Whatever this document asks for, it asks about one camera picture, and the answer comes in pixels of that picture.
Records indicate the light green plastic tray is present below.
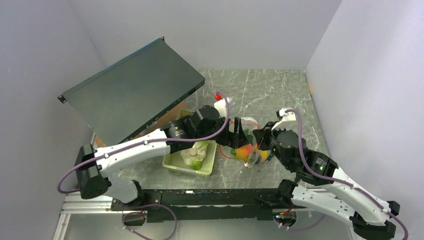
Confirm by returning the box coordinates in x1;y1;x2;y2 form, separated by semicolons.
162;140;217;176

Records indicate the orange red peach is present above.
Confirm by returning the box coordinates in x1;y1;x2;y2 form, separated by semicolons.
235;144;254;159

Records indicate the aluminium frame rail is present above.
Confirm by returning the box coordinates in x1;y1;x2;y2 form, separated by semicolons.
52;192;113;240

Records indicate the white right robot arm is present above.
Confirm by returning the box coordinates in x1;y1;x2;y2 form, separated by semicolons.
253;122;400;240

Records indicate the clear zip bag orange zipper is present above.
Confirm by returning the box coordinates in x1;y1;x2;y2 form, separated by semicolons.
218;117;270;168

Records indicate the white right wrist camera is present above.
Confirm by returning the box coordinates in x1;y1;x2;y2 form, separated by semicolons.
271;108;297;131

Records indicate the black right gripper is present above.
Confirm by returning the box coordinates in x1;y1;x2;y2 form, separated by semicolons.
252;120;292;170

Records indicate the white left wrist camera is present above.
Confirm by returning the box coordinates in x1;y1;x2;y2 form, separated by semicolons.
213;97;235;117

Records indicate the white cauliflower with leaves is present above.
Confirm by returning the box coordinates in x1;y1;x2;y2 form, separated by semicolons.
180;141;209;171

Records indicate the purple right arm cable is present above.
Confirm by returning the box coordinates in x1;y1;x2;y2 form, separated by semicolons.
273;108;409;240

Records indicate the dark grey rack server chassis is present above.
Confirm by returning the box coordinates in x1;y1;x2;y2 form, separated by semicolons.
58;37;205;146

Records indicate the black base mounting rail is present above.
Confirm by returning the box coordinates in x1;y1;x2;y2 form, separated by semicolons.
110;179;298;223

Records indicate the green handled screwdriver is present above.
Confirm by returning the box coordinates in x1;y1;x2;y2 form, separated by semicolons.
258;153;274;172

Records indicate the green bell pepper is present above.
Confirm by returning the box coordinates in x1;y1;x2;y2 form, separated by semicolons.
230;148;237;156

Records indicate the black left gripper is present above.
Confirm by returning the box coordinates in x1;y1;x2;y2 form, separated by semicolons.
195;114;250;150

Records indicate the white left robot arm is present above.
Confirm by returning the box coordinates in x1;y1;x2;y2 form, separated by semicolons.
75;105;249;210

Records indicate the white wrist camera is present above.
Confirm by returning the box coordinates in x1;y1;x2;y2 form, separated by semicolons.
213;97;235;117
271;108;297;131

